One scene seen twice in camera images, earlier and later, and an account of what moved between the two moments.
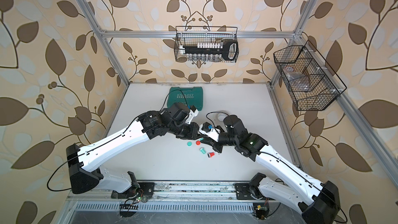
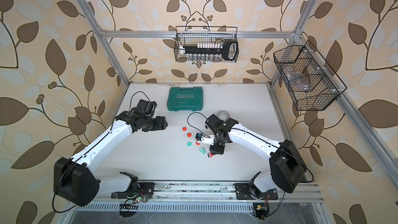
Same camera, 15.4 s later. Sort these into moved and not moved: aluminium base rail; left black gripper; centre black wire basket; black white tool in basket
Moved: left black gripper
Not moved: aluminium base rail; black white tool in basket; centre black wire basket
